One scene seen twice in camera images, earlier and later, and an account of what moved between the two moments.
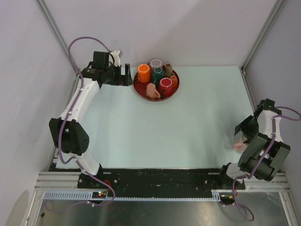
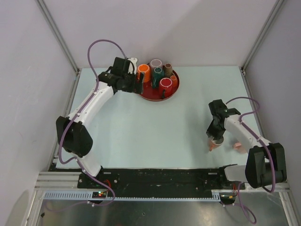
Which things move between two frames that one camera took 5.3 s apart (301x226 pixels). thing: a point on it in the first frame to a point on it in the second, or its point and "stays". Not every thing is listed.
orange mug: [143, 70] stays
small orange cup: [175, 82] stays
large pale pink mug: [239, 147] stays
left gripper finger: [128, 72] to [141, 79]
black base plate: [149, 181] stays
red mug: [166, 87] stays
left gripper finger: [123, 78] to [138, 87]
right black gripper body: [250, 128] to [216, 130]
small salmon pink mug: [152, 92] to [213, 143]
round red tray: [140, 88] stays
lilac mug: [155, 63] stays
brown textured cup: [168, 69] stays
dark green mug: [158, 74] stays
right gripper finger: [237, 129] to [210, 135]
